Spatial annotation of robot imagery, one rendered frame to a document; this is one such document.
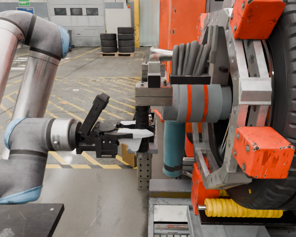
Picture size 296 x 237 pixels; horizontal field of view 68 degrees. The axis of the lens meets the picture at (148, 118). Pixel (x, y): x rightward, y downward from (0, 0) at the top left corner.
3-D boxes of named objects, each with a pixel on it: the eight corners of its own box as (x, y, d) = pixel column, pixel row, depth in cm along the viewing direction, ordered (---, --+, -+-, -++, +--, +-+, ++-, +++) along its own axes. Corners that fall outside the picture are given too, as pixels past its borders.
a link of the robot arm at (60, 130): (62, 113, 62) (46, 127, 53) (79, 113, 62) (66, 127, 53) (66, 140, 66) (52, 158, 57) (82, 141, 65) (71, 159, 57)
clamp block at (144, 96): (172, 106, 53) (173, 85, 51) (135, 106, 53) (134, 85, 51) (170, 100, 58) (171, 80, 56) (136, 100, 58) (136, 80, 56)
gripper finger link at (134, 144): (153, 149, 59) (120, 146, 60) (153, 129, 57) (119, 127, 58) (151, 155, 56) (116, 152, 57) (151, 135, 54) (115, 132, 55)
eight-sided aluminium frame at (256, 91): (242, 231, 58) (295, -1, 37) (217, 231, 58) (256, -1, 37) (200, 137, 108) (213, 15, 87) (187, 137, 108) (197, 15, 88)
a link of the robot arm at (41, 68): (-18, 193, 91) (30, 17, 89) (28, 194, 101) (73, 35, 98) (-24, 213, 78) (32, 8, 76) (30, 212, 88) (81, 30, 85)
